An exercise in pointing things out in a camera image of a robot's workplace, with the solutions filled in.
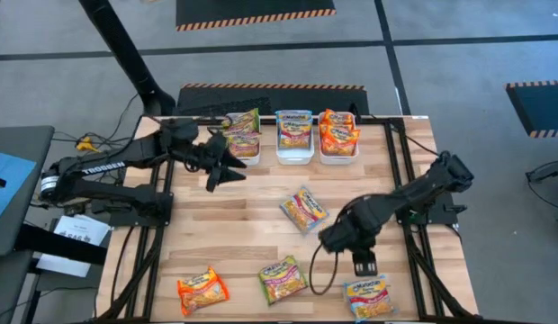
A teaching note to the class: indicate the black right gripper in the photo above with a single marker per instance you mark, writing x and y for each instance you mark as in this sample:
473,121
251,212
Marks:
348,229

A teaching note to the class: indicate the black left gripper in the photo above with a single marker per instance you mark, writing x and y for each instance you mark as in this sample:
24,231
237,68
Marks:
209,153

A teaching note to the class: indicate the blue Maruchan ramen pack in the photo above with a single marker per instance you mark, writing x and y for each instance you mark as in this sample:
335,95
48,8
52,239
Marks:
368,298
303,210
294,135
294,114

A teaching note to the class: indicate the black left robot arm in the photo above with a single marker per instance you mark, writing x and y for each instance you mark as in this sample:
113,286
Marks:
103,168

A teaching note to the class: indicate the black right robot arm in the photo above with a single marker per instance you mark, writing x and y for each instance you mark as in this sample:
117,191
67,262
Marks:
414,191

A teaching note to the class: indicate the white plastic bin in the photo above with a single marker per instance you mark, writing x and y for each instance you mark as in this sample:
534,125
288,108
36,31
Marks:
337,160
249,161
294,157

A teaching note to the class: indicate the black striped-edge floor mat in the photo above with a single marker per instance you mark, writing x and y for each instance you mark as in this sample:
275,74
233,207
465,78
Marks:
256,12
272,100
537,108

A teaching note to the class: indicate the white paper sheets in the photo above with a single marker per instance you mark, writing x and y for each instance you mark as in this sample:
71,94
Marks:
78,229

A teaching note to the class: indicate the black desk beam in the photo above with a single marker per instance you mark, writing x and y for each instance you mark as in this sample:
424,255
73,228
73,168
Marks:
58,245

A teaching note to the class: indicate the grey side desk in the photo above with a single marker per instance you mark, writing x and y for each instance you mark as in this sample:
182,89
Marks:
36,144

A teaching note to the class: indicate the blue sheet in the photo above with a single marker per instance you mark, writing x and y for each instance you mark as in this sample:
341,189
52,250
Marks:
9,184

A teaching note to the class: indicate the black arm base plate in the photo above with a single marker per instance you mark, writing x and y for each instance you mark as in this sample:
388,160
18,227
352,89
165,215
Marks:
126,220
441,208

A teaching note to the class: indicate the black aluminium table frame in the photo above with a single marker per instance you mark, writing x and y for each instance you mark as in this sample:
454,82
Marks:
382,121

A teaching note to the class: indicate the black camera stand pole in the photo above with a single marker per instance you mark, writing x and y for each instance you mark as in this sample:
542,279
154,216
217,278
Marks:
121,49

